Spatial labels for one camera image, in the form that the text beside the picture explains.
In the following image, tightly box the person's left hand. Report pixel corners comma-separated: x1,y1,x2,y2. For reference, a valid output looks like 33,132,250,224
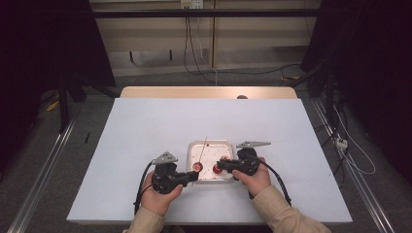
140,171,185,216

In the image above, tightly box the aluminium floor rail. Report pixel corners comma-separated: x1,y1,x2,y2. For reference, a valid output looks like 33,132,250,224
310,96,395,233
8,110,79,233

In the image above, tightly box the black curtain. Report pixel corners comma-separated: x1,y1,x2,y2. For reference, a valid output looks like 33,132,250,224
300,0,412,183
0,0,117,176

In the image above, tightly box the black metal stand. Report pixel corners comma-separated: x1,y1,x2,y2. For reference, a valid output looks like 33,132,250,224
56,74,120,134
288,61,336,130

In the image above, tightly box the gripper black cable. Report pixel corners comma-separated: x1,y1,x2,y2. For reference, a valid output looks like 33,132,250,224
133,159,155,216
257,158,292,208

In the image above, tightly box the wooden table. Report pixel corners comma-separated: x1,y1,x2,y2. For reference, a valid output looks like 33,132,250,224
120,85,298,100

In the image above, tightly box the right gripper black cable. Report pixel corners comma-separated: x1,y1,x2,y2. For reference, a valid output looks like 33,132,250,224
257,158,292,208

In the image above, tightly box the white floor cable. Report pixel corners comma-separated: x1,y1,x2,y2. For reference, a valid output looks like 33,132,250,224
333,105,377,176

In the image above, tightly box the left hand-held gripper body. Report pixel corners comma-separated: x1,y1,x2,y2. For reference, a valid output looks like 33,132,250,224
151,150,186,195

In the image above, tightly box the long wall shelf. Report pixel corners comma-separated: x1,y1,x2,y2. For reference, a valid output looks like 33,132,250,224
91,8,323,18

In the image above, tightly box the white wall socket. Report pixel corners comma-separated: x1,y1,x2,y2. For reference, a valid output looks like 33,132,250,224
180,0,204,10

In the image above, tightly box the thin wooden skewer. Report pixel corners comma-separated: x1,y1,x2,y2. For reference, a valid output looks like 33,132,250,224
191,136,208,187

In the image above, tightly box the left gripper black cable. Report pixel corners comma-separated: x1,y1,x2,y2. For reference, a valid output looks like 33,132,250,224
133,159,155,216

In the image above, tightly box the vertical wall trim strip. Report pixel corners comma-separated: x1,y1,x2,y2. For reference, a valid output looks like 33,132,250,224
210,0,218,69

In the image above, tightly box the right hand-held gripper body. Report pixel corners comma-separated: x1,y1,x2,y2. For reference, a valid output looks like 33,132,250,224
232,141,272,178

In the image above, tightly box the black wall cable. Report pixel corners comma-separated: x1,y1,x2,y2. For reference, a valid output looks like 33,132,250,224
183,8,224,85
188,8,212,77

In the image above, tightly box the person's right hand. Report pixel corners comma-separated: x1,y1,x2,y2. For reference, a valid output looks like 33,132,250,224
232,157,272,197

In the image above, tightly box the white rectangular tray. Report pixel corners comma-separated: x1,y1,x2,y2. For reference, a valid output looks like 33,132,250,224
187,139,235,185

